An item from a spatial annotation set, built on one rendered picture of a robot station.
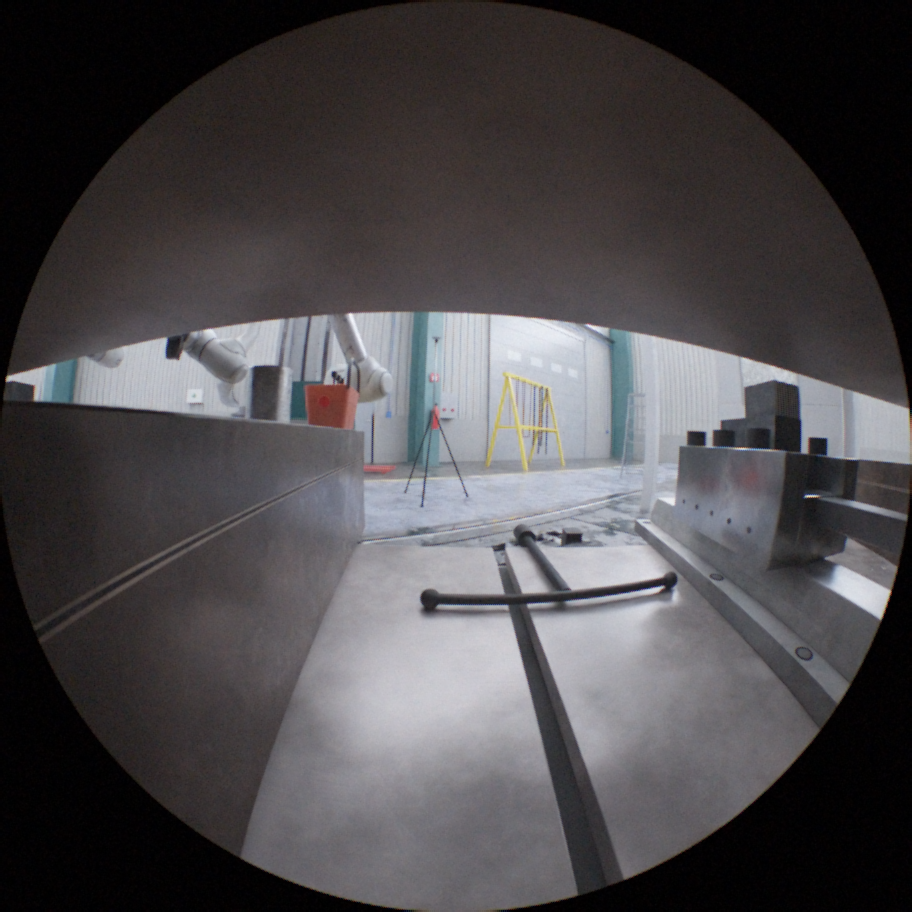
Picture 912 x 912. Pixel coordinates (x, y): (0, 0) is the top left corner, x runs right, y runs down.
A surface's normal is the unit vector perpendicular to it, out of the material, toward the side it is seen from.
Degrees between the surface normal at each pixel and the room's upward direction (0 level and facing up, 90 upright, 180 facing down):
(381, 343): 90
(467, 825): 0
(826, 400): 90
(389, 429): 90
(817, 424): 90
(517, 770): 0
